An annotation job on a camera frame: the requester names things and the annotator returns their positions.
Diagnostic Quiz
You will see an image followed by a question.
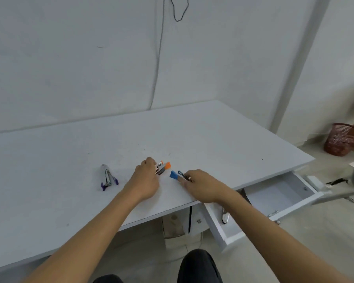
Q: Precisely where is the person's left hand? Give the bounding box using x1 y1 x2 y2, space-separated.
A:
122 157 161 201

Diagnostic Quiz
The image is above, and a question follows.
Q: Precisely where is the person's right hand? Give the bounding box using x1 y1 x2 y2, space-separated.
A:
178 169 234 204

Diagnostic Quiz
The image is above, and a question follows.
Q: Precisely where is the person's right forearm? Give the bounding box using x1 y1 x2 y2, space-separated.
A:
215 188 354 283

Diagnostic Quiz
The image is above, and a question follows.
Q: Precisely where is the person's left forearm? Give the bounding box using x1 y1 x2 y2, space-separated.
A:
23 188 143 283

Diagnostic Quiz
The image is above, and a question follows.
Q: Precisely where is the white cabinet drawer with knob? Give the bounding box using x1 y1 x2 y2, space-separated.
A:
191 207 210 234

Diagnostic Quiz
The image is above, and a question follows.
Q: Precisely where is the cardboard box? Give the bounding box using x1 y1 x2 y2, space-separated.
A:
162 207 193 240

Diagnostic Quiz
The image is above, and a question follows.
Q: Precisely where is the white desk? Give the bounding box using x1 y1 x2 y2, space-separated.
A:
0 100 317 276

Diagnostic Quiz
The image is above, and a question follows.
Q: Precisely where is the person's right leg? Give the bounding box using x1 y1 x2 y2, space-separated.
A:
180 249 224 283

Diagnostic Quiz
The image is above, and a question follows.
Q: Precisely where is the person's leg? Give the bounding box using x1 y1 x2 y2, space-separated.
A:
92 274 125 283
180 249 224 283

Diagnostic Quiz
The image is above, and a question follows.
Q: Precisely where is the open white drawer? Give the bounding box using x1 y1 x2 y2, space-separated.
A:
203 171 325 253

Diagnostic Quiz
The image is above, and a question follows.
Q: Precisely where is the person's left leg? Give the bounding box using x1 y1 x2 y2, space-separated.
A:
92 274 125 283

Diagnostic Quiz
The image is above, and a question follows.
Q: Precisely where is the white power strip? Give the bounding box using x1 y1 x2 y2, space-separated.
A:
304 175 333 192

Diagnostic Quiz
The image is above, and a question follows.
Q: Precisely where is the red plastic waste basket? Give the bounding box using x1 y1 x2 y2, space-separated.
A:
323 123 354 157

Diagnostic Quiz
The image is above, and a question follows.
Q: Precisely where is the metal chair base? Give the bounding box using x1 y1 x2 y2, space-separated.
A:
311 149 354 210

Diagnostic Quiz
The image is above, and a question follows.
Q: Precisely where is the long black wall cable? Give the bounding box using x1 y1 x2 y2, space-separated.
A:
149 0 166 111

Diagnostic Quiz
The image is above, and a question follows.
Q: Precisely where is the looped black cable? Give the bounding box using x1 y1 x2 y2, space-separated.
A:
169 0 190 22

